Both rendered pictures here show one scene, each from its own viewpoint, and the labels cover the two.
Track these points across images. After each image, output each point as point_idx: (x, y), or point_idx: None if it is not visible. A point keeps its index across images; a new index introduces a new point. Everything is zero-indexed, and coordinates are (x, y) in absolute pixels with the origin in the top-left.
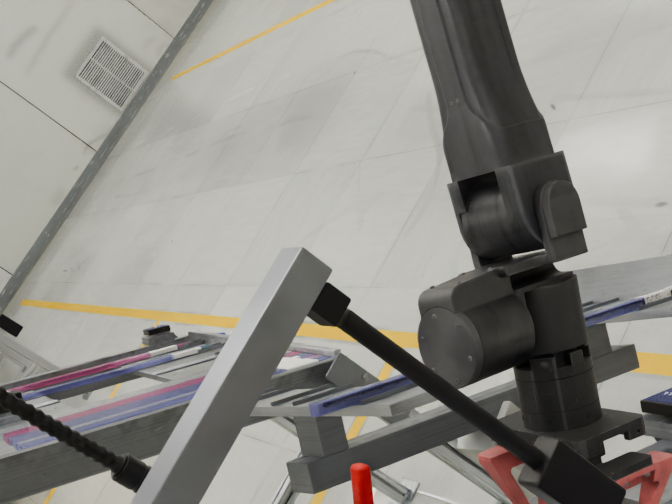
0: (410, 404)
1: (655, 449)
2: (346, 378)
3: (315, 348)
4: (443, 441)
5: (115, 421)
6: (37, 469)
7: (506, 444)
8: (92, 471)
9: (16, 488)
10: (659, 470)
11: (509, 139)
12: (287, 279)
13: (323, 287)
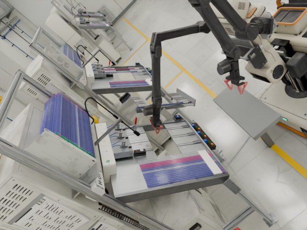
0: None
1: (172, 121)
2: None
3: None
4: None
5: (123, 86)
6: (112, 90)
7: (132, 130)
8: (119, 92)
9: (108, 92)
10: (160, 127)
11: (156, 96)
12: (119, 120)
13: (121, 121)
